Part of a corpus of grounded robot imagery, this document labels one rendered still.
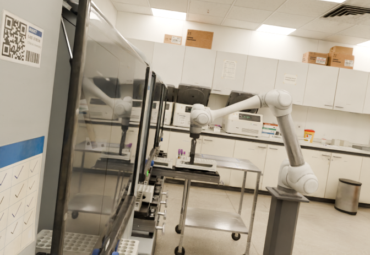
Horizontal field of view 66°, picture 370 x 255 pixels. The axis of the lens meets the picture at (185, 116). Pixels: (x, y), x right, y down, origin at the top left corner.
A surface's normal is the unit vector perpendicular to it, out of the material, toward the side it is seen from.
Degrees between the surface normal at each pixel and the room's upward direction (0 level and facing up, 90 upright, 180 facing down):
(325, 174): 90
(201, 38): 90
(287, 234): 90
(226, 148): 90
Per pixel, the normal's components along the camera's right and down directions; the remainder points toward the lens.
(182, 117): 0.04, 0.06
